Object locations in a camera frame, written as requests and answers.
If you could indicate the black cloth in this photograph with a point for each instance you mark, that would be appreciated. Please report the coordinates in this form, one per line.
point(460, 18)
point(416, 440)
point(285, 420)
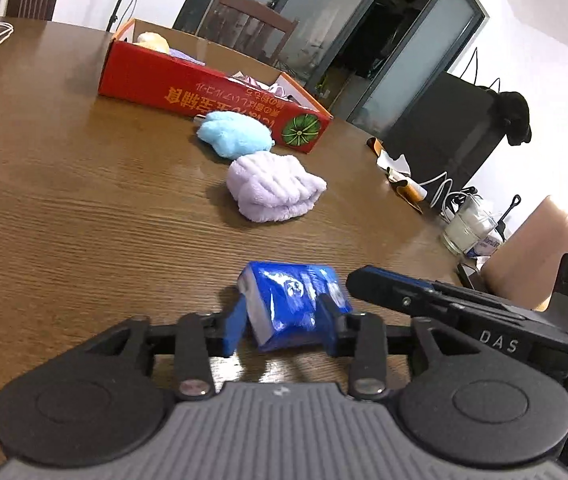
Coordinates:
point(514, 115)

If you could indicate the pink striped cloth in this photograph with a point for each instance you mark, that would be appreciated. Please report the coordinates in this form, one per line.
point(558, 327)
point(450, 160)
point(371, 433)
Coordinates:
point(259, 84)

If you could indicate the dark wooden slatted chair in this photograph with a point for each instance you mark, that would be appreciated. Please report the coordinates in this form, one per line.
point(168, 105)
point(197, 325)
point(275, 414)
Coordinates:
point(249, 25)

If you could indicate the black paper bag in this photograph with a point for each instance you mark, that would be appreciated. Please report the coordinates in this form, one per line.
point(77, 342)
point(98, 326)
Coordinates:
point(444, 130)

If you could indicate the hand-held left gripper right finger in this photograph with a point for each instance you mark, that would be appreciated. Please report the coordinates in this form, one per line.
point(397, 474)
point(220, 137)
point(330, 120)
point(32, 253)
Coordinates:
point(328, 330)

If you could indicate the blue tissue pack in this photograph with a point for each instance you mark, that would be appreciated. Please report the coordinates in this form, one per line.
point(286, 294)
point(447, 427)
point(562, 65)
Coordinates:
point(289, 295)

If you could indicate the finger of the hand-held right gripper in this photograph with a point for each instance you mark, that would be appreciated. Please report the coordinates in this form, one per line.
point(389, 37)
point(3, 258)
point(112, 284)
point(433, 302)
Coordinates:
point(384, 287)

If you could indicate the orange white wrapper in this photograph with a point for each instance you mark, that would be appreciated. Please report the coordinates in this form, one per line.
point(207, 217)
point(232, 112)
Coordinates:
point(404, 185)

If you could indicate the light blue fluffy towel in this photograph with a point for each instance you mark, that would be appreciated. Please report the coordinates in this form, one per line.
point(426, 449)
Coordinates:
point(234, 132)

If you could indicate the clear glass jar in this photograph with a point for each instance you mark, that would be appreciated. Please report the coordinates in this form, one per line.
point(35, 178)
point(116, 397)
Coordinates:
point(469, 227)

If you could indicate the glass sliding door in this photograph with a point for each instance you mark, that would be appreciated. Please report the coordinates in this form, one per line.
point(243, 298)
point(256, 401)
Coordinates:
point(344, 35)

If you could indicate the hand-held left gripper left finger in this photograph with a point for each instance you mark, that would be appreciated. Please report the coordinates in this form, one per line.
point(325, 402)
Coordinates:
point(234, 325)

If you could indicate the light purple fluffy towel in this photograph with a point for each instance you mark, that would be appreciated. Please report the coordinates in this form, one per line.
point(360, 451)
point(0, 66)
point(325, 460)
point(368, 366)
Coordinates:
point(269, 187)

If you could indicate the red cardboard box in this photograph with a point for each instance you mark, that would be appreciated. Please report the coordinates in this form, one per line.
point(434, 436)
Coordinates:
point(164, 77)

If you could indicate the yellow plush item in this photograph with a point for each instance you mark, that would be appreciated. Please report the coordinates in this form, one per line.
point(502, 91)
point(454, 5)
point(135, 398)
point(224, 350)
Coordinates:
point(153, 42)

